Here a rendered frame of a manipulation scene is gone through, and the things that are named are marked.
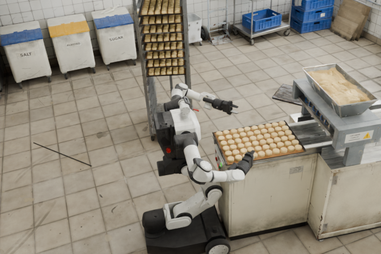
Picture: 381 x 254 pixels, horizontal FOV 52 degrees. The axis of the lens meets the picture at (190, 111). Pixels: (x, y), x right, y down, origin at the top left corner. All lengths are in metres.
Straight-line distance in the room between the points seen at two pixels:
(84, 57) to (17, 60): 0.90
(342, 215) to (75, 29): 4.26
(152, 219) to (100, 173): 1.19
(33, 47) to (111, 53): 1.10
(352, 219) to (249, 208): 0.84
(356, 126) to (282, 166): 0.60
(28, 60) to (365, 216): 4.64
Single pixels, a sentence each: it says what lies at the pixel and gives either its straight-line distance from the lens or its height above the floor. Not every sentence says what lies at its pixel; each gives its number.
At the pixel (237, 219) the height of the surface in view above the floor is 0.28.
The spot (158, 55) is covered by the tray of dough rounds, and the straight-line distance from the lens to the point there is 4.02.
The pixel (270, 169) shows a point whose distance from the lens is 2.99.
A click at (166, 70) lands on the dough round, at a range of 4.12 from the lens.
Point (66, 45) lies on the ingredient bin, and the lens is 5.92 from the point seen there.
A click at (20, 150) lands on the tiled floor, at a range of 4.90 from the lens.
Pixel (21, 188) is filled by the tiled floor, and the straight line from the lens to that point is 4.38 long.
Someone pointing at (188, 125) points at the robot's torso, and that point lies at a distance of 2.61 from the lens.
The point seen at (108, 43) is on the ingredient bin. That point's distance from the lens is 6.01.
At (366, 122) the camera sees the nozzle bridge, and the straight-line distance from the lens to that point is 2.88.
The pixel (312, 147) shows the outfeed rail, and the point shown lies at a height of 0.90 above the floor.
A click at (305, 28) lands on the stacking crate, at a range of 7.24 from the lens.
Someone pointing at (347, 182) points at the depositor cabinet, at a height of 0.67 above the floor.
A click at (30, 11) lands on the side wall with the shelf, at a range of 6.44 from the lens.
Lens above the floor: 2.75
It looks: 33 degrees down
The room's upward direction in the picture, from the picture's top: 3 degrees counter-clockwise
